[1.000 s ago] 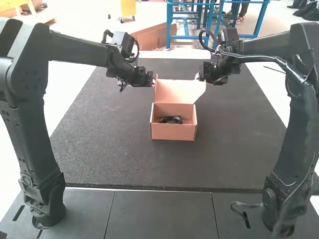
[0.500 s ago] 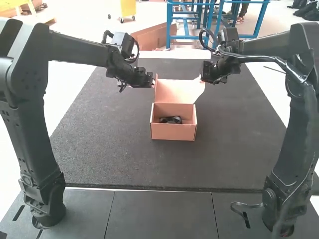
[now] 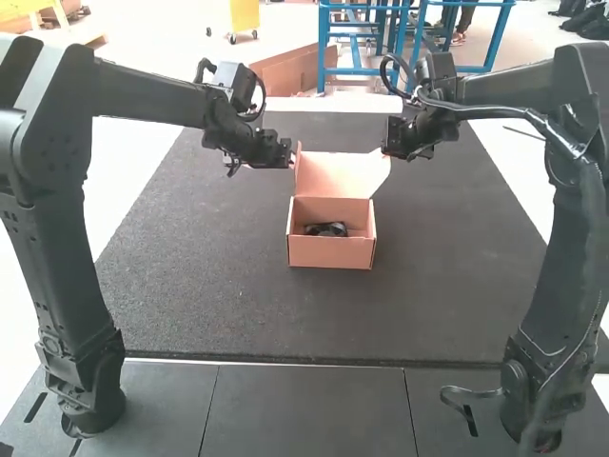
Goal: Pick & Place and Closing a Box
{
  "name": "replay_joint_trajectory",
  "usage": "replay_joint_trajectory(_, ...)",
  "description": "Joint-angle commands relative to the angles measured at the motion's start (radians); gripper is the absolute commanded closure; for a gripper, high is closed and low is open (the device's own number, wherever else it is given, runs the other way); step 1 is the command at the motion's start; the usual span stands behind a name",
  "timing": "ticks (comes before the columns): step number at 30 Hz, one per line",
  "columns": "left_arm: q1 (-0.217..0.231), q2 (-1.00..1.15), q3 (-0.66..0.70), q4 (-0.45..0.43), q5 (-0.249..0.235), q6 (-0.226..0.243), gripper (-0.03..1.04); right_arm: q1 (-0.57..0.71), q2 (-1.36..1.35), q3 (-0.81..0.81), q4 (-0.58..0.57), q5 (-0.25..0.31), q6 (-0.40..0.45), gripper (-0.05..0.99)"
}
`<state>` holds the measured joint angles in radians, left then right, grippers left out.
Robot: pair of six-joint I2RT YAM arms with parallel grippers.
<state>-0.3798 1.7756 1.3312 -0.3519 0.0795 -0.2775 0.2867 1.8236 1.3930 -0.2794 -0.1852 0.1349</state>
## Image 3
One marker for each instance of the blue frame workbench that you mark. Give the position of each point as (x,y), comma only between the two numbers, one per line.
(495,28)
(357,52)

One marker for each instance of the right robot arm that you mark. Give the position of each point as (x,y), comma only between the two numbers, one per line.
(571,262)

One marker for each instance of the brown board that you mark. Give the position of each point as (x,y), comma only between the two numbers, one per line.
(295,66)

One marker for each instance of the person's legs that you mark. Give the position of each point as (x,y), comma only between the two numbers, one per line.
(464,21)

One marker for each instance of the black mat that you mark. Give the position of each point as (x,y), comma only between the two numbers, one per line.
(190,285)

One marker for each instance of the black bags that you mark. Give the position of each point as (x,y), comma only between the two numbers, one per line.
(587,21)

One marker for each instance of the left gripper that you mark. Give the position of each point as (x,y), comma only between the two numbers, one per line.
(261,150)

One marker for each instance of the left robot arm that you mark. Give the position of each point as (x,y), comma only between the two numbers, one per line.
(52,238)

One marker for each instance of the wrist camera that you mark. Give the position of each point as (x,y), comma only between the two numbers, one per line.
(440,69)
(233,83)

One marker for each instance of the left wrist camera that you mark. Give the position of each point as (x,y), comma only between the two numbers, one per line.
(233,83)

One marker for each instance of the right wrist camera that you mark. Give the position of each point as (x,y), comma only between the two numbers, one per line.
(440,69)

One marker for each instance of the yellow wheeled cart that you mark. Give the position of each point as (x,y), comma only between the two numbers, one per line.
(242,16)

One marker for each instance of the dark base panel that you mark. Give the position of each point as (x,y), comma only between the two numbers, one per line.
(452,433)
(157,409)
(309,414)

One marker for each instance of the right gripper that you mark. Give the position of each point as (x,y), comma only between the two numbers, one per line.
(414,135)

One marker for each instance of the cardboard box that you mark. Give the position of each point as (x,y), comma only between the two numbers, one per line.
(328,252)

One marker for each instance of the black square fan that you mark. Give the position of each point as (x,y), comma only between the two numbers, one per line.
(328,230)

